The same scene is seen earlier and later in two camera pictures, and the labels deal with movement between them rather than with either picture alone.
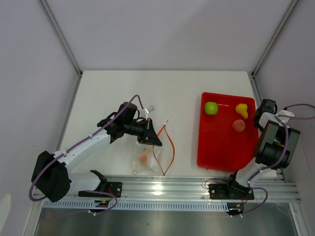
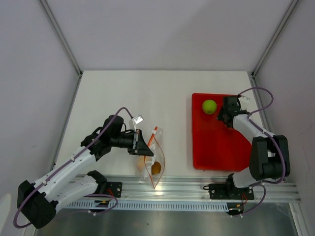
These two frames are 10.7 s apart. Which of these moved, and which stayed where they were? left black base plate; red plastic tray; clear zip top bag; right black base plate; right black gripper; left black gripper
Moved: left black gripper; red plastic tray; right black gripper; clear zip top bag
Stayed: left black base plate; right black base plate
